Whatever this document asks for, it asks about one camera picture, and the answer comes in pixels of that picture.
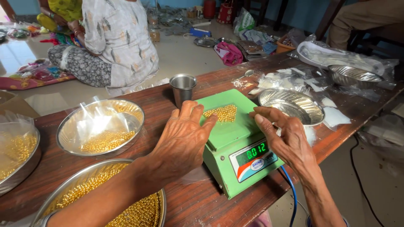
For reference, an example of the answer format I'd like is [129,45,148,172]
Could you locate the large steel plate of beads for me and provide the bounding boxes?
[31,158,167,227]

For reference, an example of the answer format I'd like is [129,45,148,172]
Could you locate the steel plate with plastic bags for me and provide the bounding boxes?
[56,98,145,157]

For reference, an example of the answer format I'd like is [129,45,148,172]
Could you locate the steel spoon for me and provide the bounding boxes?
[234,69,254,81]

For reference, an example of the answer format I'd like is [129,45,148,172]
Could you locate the blue power cable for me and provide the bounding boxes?
[280,165,298,227]

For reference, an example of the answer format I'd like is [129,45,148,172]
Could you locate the white tray in plastic wrap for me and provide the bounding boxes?
[289,35,400,90]

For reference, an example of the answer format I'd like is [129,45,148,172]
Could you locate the red canister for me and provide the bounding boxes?
[203,0,217,19]

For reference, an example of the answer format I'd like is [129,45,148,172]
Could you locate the steel pan of gold beads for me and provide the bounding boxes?
[0,121,42,197]

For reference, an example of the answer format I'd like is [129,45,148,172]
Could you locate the clear plastic bag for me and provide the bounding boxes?
[357,114,404,177]

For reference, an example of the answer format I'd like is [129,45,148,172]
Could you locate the large fluted steel bowl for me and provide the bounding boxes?
[327,65,385,90]

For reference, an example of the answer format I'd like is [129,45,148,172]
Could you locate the colourful floor mat with items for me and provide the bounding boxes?
[0,58,76,91]

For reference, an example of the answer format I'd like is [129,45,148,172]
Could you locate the blue white box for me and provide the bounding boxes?
[189,27,213,38]

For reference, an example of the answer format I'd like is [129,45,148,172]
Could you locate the orange plastic basket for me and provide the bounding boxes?
[276,36,299,54]

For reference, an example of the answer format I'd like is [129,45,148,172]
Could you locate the white green plastic bag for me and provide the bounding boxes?
[233,8,257,36]

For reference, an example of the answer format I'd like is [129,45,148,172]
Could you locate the red patterned bag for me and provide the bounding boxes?
[217,1,235,25]

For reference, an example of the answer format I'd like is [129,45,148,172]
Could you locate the black cable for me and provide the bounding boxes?
[349,135,385,227]

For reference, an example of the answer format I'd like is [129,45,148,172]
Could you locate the green digital weighing scale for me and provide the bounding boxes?
[194,88,285,200]

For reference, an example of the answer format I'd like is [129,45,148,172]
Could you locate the pink cloth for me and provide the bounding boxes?
[214,41,244,67]

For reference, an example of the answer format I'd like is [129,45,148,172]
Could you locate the person's right hand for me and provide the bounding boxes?
[249,106,319,180]

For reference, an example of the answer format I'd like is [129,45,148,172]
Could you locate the heap of gold beads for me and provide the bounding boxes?
[203,104,238,123]

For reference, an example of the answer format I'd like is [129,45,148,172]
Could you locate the person's left hand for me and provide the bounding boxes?
[148,100,219,179]

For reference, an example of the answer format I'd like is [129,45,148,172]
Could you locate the pile of small plastic pouches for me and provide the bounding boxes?
[248,65,352,147]

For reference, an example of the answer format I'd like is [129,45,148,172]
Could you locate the small steel tumbler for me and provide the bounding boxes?
[169,74,198,108]

